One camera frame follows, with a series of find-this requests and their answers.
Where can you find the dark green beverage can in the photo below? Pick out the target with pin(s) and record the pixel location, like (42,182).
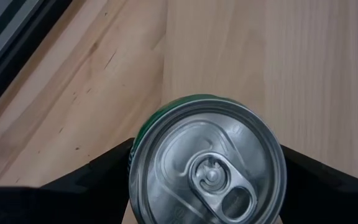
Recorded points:
(210,161)

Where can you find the black aluminium table frame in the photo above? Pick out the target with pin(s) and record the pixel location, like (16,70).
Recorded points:
(26,40)

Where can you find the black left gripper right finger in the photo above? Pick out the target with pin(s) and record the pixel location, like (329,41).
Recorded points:
(328,199)

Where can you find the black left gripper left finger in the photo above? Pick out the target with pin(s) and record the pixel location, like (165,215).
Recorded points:
(57,202)

